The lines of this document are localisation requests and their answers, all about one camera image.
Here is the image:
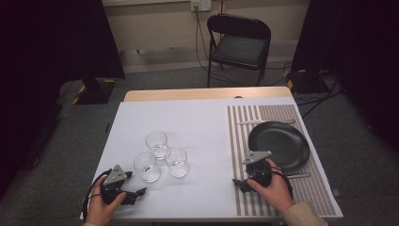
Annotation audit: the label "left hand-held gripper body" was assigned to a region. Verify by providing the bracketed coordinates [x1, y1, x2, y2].
[101, 164, 139, 206]

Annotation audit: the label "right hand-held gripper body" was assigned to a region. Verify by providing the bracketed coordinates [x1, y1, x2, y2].
[242, 150, 273, 189]

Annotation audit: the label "clear drinking glass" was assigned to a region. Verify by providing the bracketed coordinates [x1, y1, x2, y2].
[164, 147, 190, 179]
[145, 130, 170, 161]
[133, 152, 162, 184]

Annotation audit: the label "person's right hand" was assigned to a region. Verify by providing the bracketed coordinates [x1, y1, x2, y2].
[246, 158, 296, 215]

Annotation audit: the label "person's left hand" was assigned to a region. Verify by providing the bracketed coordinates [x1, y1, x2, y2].
[85, 175, 128, 226]

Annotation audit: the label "black round plate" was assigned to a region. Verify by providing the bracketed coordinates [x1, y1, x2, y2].
[247, 121, 311, 173]

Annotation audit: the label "silver cutlery piece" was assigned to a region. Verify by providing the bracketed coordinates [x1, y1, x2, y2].
[286, 172, 311, 180]

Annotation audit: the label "silver table knife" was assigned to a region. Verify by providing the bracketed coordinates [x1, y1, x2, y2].
[236, 119, 296, 126]

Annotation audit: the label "striped placemat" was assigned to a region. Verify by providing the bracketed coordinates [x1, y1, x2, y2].
[226, 104, 339, 218]

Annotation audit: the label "black stand base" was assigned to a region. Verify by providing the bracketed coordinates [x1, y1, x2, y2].
[72, 78, 118, 106]
[283, 69, 331, 96]

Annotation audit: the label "wooden table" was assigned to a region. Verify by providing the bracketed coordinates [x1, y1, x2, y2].
[122, 86, 294, 104]

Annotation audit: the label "black folding chair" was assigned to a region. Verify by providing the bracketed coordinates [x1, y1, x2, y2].
[206, 13, 273, 89]

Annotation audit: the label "black curtain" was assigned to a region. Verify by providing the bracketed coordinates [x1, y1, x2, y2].
[290, 0, 399, 153]
[0, 0, 126, 201]

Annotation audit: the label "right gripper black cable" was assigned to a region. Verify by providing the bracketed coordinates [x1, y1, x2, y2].
[270, 165, 295, 200]

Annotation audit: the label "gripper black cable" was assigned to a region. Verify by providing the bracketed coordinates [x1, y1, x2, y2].
[270, 165, 295, 200]
[82, 169, 113, 221]

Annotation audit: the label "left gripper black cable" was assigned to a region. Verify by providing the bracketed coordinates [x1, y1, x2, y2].
[82, 169, 113, 221]

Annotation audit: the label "black floor cables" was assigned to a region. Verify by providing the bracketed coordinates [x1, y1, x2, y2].
[295, 71, 344, 120]

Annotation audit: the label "black power cable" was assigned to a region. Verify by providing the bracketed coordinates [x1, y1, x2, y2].
[193, 5, 244, 87]

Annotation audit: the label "white wall outlet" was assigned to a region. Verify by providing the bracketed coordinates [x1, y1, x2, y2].
[190, 0, 213, 13]

